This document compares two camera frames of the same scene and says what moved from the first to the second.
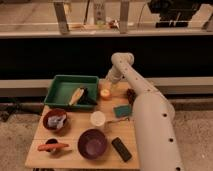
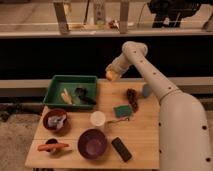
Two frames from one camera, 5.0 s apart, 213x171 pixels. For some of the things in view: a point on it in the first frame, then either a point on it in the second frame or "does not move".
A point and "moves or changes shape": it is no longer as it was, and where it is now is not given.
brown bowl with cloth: [54, 120] does not move
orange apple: [105, 94] moves or changes shape
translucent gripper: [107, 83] to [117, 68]
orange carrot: [52, 146] does not move
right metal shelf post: [124, 16] does not move
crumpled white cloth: [56, 121] does not move
